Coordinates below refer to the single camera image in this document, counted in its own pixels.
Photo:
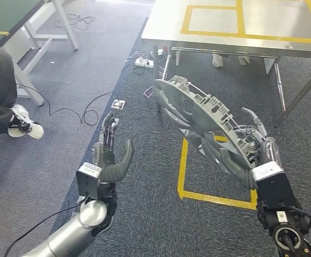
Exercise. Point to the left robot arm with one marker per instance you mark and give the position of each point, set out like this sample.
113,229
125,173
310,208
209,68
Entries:
75,234

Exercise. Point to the green top table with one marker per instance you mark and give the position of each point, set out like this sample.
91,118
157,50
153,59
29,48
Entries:
5,17

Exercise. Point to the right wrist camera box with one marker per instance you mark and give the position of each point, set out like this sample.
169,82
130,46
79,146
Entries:
273,188

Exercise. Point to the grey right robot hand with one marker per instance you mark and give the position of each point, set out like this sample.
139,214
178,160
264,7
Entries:
271,152

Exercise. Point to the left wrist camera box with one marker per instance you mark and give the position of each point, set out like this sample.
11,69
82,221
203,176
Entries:
87,181

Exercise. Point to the silver plastic wheel cover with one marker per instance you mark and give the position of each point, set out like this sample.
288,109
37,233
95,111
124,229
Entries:
188,106

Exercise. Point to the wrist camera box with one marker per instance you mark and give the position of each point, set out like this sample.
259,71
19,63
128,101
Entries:
87,181
273,188

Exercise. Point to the white power strip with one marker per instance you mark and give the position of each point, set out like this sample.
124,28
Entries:
144,62

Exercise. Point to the steel workbench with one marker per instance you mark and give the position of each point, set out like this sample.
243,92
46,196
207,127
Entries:
160,21

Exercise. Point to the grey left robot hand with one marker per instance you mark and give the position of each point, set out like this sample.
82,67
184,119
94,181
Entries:
108,166

